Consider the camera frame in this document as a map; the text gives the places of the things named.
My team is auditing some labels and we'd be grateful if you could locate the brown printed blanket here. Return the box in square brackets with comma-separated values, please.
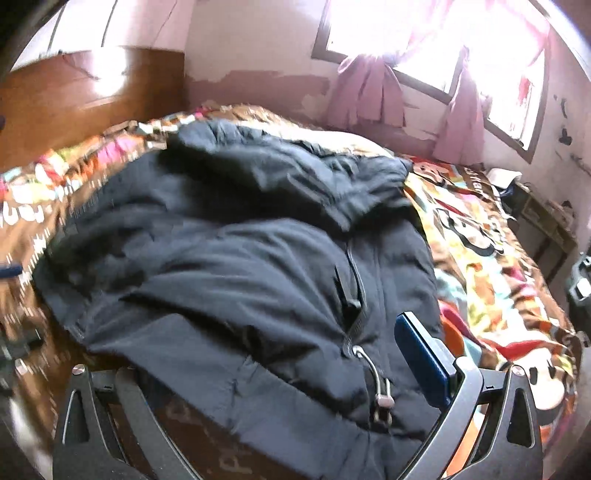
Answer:
[0, 104, 583, 480]

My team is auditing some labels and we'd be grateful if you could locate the white cloth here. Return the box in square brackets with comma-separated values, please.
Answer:
[488, 168, 523, 186]

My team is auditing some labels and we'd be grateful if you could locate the dark navy jacket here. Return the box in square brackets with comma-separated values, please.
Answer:
[32, 119, 457, 480]

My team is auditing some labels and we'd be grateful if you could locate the small desk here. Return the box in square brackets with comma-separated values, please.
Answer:
[501, 178, 579, 278]

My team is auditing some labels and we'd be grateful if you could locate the window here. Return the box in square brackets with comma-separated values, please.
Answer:
[311, 0, 553, 165]

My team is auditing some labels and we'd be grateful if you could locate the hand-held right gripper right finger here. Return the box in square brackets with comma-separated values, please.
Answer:
[394, 312, 544, 480]

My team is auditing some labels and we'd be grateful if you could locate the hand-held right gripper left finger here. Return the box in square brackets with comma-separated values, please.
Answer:
[52, 364, 204, 480]

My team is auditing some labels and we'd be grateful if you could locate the wooden headboard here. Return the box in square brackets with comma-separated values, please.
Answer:
[0, 46, 191, 175]

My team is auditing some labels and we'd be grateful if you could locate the pink curtain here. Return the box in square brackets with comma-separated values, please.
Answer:
[326, 52, 408, 129]
[431, 44, 486, 163]

